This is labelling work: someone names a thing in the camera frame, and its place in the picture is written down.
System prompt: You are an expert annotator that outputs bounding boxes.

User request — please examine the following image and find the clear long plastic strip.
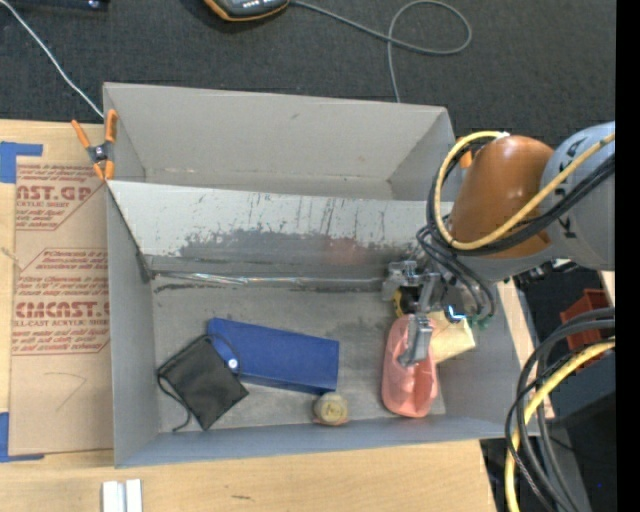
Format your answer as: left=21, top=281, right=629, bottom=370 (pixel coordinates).
left=152, top=271, right=386, bottom=293

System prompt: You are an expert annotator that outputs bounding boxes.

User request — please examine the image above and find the yellow and black small object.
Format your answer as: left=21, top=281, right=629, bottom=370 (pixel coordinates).
left=393, top=288, right=417, bottom=318

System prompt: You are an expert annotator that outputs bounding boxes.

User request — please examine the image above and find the tan round toy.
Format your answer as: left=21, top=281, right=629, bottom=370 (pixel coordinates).
left=311, top=391, right=350, bottom=427

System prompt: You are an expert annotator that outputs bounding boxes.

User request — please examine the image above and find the cream sponge block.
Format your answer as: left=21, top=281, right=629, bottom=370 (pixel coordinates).
left=431, top=309, right=478, bottom=363

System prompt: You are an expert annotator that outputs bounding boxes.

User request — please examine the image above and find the brown cardboard board red print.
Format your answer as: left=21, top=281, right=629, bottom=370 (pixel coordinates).
left=0, top=118, right=117, bottom=464

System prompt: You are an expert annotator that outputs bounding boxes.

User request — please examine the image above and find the blue flat box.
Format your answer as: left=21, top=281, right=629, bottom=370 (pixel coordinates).
left=206, top=316, right=341, bottom=397

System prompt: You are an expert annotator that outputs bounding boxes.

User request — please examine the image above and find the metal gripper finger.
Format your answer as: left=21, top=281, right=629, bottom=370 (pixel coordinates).
left=381, top=259, right=421, bottom=302
left=396, top=315, right=434, bottom=369

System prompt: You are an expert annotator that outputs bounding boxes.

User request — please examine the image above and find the grey metal bin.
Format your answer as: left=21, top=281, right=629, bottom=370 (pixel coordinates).
left=102, top=82, right=542, bottom=469

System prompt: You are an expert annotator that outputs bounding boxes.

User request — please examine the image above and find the pink plastic object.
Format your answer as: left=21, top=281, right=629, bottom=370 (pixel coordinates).
left=380, top=315, right=442, bottom=419

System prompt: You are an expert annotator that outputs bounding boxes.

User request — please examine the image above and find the black cloth pouch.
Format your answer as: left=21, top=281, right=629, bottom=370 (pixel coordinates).
left=156, top=334, right=251, bottom=433

